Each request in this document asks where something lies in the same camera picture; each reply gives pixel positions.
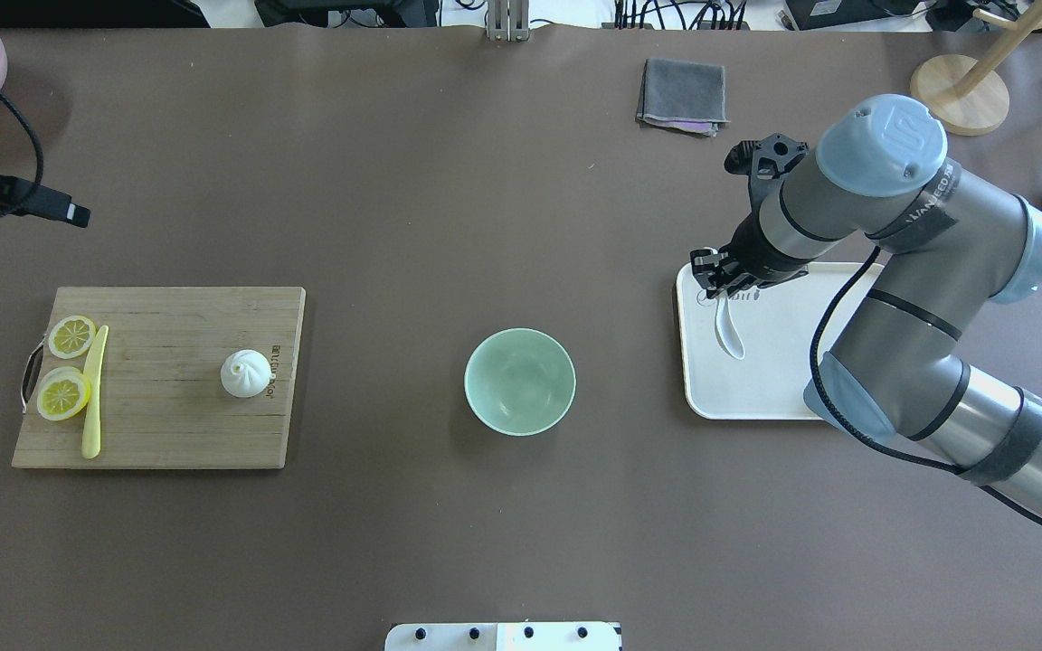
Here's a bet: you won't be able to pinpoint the lower lemon slice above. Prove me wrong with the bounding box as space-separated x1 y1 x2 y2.
34 366 92 421

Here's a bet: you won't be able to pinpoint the wooden rack stand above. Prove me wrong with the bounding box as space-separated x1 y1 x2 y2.
909 1 1042 137

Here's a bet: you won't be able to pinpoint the upper lemon slice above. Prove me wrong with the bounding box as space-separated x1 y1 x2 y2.
46 315 98 360

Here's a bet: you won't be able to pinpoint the yellow plastic knife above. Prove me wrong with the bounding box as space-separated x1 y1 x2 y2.
81 325 110 460

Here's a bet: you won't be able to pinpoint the bamboo cutting board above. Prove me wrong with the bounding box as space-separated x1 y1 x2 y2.
13 286 306 470

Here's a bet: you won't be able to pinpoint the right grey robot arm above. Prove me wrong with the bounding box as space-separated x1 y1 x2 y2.
690 94 1042 526

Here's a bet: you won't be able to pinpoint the metal bracket at table edge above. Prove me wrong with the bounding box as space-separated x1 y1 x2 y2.
485 0 530 42

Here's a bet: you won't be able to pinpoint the lemon slice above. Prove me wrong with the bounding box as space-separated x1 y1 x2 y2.
46 315 98 360
34 366 92 421

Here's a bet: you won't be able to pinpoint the white steamed bun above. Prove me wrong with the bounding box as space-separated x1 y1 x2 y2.
220 349 276 399

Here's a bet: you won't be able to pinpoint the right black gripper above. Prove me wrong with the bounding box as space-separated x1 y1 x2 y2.
690 212 811 299

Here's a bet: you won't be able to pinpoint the green ceramic bowl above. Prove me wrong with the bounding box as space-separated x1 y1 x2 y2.
463 328 576 437

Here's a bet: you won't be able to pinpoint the white rectangular tray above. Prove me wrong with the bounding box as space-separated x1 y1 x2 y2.
675 262 860 420

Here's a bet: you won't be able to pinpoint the grey folded cloth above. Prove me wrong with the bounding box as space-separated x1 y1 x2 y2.
634 57 729 137

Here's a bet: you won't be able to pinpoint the white ceramic spoon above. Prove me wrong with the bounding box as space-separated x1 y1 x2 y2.
715 293 745 360

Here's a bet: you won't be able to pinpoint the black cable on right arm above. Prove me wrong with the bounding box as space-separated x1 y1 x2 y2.
809 244 1042 543

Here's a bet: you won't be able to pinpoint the white device with knobs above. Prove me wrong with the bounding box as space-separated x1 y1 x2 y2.
384 621 623 650

